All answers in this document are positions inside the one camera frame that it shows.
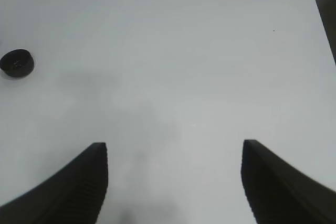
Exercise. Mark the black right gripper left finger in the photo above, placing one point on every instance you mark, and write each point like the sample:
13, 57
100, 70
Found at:
75, 194

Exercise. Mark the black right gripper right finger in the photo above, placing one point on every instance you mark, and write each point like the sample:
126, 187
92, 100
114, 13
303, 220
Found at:
279, 193

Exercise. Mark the small black teacup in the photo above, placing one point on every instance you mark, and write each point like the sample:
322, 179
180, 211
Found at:
17, 63

